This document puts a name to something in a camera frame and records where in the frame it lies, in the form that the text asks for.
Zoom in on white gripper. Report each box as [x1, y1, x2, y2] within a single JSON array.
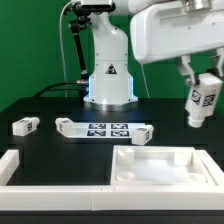
[[130, 0, 224, 87]]

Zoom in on white cable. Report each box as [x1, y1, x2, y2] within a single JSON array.
[[58, 0, 81, 98], [139, 63, 151, 98]]

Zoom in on black cables on table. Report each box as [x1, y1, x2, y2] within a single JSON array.
[[33, 79, 90, 98]]

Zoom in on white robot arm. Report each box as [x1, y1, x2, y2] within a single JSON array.
[[81, 0, 224, 111]]

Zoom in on white cable left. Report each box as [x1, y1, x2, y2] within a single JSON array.
[[58, 0, 81, 98]]

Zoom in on white tag base sheet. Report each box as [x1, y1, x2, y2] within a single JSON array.
[[64, 122, 144, 138]]

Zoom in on white cable right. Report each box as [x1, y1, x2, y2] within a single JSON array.
[[139, 63, 151, 98]]

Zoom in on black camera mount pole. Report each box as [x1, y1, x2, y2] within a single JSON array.
[[68, 2, 111, 84]]

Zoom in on white U-shaped fence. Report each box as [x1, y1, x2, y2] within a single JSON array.
[[0, 150, 224, 211]]

